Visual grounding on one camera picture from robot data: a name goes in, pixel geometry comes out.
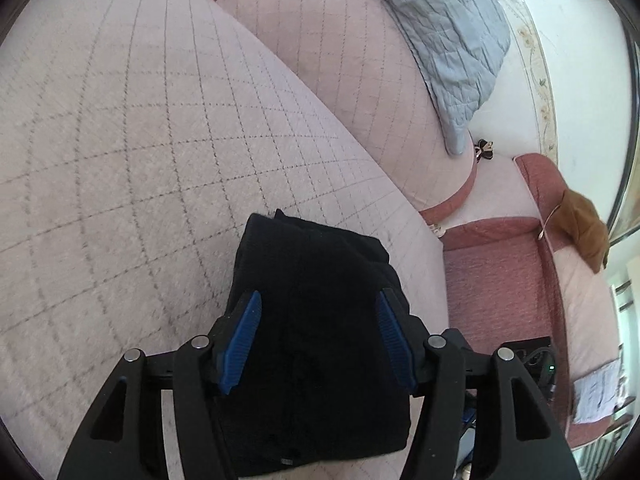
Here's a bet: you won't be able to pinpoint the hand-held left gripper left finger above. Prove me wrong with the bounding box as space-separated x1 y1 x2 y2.
56 290 263 480

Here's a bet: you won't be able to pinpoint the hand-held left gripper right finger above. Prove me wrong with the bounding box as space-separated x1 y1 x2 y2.
375 287 583 480

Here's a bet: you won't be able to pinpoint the black pants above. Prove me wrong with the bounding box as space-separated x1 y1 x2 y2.
212 212 426 478

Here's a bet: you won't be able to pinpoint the red sofa armrest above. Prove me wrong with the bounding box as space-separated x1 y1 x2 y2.
440 152 626 451

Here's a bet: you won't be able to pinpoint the black electronic device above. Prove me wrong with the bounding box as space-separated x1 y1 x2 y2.
500 340 559 404

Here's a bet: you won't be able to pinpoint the white paper sheet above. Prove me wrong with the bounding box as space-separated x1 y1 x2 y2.
572 360 623 423

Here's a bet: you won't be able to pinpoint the black white bow clip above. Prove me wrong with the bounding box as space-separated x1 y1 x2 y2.
472 138 497 163

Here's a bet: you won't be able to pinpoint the pink quilted sofa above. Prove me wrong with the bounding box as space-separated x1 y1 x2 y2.
0 0 626 480

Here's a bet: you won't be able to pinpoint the brown cloth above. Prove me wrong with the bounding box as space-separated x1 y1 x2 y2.
557 187 611 275

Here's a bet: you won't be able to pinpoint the pink bolster cushion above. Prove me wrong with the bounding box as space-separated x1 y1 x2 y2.
192 0 478 213

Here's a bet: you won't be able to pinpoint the grey quilted blanket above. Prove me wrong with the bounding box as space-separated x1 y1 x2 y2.
347 0 512 156

